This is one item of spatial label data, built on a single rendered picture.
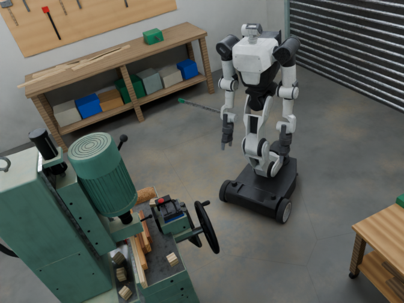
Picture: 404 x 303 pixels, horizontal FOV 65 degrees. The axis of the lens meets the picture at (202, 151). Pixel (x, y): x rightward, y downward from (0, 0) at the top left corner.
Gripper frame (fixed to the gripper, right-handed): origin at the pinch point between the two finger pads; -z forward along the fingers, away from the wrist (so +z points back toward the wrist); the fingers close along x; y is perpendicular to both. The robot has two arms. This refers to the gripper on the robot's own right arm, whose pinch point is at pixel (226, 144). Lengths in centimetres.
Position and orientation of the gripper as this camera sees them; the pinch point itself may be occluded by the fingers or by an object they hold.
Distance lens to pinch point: 255.6
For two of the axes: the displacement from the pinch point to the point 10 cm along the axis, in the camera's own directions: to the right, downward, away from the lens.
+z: 0.4, -9.2, -3.9
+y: 8.1, 2.6, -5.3
